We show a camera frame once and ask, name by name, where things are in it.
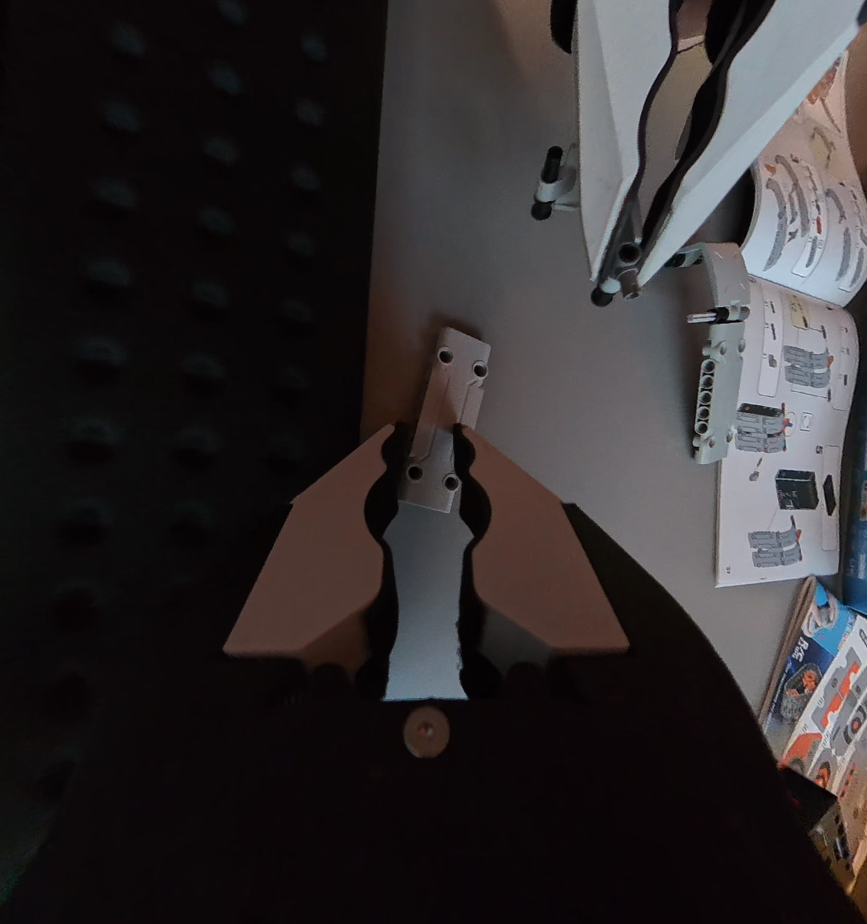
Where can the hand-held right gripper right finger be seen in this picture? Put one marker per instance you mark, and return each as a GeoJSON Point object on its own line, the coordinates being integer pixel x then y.
{"type": "Point", "coordinates": [541, 570]}

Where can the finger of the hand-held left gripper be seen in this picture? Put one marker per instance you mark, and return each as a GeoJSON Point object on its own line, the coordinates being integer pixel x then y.
{"type": "Point", "coordinates": [765, 94]}
{"type": "Point", "coordinates": [614, 108]}

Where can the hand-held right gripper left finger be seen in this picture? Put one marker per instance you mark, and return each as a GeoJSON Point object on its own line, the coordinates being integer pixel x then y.
{"type": "Point", "coordinates": [310, 570]}

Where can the grey curved toy panel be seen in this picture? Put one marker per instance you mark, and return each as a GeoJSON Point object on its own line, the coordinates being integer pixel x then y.
{"type": "Point", "coordinates": [630, 278]}

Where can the grey toy panel with holes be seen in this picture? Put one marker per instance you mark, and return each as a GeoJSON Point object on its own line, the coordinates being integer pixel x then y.
{"type": "Point", "coordinates": [462, 361]}

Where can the grey desk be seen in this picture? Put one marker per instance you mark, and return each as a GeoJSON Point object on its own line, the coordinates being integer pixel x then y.
{"type": "Point", "coordinates": [585, 433]}

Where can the grey joined toy panel assembly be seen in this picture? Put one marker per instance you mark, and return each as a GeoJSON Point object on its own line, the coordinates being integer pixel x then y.
{"type": "Point", "coordinates": [722, 404]}

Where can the open instruction booklet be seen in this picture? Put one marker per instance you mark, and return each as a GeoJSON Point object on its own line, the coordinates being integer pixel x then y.
{"type": "Point", "coordinates": [787, 447]}

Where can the blue paper leaflet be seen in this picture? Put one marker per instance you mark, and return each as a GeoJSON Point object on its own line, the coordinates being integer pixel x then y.
{"type": "Point", "coordinates": [816, 628]}

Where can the black perforated chair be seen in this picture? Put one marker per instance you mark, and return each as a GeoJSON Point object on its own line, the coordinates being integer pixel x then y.
{"type": "Point", "coordinates": [151, 289]}

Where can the black toy battery box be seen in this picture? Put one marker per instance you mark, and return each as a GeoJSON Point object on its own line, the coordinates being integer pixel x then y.
{"type": "Point", "coordinates": [830, 837]}

